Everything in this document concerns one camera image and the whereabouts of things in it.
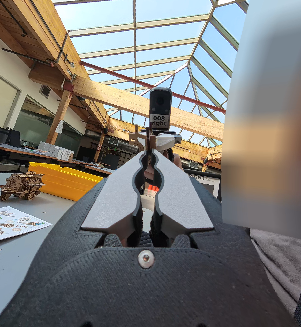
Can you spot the wooden model car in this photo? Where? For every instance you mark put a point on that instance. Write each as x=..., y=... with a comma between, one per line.
x=22, y=185

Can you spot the wall air vent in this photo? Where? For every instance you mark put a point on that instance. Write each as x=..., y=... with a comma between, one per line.
x=45, y=91

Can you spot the red ceiling pipe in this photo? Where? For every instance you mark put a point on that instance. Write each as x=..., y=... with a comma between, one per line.
x=119, y=75

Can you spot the stack of small white boxes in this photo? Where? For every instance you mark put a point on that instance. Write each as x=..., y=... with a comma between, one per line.
x=56, y=150

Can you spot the printed instruction booklet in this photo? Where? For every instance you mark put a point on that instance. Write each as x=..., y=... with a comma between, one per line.
x=12, y=224

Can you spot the white sign with black marker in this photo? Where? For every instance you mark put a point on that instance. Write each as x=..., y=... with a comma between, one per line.
x=204, y=184

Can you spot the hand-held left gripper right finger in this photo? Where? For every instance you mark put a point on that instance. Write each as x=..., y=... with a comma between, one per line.
x=183, y=204

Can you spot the yellow plastic storage bin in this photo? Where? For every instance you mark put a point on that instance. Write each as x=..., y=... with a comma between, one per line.
x=63, y=178

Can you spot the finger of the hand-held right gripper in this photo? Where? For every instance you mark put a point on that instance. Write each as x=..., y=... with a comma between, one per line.
x=165, y=141

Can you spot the cross-shaped wooden model part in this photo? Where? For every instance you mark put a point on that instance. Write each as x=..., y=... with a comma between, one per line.
x=136, y=138

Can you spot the person's right hand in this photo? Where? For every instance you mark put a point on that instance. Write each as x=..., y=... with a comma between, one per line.
x=176, y=160

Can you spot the paper notice on post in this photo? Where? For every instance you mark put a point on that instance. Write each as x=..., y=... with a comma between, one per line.
x=59, y=127

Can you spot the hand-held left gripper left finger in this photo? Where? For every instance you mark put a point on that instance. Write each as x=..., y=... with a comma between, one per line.
x=109, y=204

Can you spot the small orange object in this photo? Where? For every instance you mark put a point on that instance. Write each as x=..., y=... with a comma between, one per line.
x=153, y=188

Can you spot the long wooden desk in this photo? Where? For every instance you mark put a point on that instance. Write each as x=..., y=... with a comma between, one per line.
x=25, y=151

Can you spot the thin wooden model part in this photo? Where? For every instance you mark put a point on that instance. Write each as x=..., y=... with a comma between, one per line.
x=148, y=143

